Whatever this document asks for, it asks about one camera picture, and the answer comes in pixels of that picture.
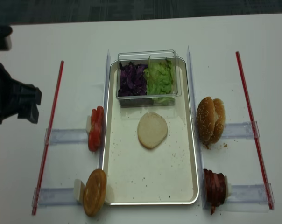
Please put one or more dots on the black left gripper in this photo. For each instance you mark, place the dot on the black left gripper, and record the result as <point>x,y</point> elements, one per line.
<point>17,98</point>

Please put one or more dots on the bun slice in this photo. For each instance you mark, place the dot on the bun slice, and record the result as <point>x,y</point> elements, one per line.
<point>95,192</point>
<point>152,129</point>

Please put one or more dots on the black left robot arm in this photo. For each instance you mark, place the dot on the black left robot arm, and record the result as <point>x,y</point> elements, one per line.
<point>5,40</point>

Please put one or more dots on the white pusher block tomato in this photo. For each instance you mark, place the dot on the white pusher block tomato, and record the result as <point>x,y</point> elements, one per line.
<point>88,124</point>

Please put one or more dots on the red tomato slices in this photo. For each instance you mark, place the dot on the red tomato slices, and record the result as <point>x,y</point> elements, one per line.
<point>94,137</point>

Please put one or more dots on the green lettuce leaves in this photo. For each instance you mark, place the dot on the green lettuce leaves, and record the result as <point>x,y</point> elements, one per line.
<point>159,77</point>

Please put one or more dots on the white pusher block meat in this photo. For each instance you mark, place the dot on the white pusher block meat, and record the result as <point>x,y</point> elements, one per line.
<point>228,187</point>

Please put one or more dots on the left red strip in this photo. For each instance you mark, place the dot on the left red strip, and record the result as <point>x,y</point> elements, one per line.
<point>45,150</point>

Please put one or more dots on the red strip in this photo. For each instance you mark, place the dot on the red strip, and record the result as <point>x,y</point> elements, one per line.
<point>45,150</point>
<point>257,142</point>

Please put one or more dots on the white pusher block bottom buns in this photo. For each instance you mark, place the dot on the white pusher block bottom buns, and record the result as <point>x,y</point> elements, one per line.
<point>78,191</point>

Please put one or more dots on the purple cabbage leaves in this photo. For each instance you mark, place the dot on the purple cabbage leaves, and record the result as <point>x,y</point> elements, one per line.
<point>132,80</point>

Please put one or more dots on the clear plastic salad container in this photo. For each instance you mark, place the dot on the clear plastic salad container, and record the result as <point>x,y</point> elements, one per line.
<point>142,58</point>

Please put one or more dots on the metal baking tray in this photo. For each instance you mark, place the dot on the metal baking tray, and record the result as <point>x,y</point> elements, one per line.
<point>164,175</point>

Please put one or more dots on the sesame top bun front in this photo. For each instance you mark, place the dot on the sesame top bun front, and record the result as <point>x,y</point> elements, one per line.
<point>206,118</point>

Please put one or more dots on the sesame bun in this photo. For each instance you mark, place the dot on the sesame bun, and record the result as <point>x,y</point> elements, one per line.
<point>206,118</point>
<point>220,122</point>

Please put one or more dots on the sesame top bun rear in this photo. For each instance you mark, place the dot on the sesame top bun rear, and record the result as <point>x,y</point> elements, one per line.
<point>220,122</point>

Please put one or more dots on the right red strip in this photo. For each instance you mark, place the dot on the right red strip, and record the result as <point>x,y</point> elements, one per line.
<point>257,142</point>

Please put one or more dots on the clear rail behind tomato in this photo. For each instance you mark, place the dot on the clear rail behind tomato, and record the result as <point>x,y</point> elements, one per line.
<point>65,136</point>

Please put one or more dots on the left clear vertical rail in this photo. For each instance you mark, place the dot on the left clear vertical rail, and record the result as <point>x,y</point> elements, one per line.
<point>105,93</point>

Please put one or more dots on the clear vertical rail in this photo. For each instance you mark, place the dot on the clear vertical rail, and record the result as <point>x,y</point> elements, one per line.
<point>105,93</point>
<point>193,109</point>

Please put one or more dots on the clear rail behind bottom buns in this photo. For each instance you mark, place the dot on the clear rail behind bottom buns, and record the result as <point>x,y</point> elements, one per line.
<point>54,197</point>

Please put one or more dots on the clear rail behind buns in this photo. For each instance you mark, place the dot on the clear rail behind buns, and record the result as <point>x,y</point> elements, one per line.
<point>245,130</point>
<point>54,197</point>

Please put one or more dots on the right clear vertical rail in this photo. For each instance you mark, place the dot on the right clear vertical rail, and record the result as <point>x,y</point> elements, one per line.
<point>193,109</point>

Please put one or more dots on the clear rail behind top buns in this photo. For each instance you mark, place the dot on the clear rail behind top buns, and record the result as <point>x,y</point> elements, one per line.
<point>245,130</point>

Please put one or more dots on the clear rail behind meat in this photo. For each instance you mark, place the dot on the clear rail behind meat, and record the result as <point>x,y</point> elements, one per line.
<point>256,193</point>

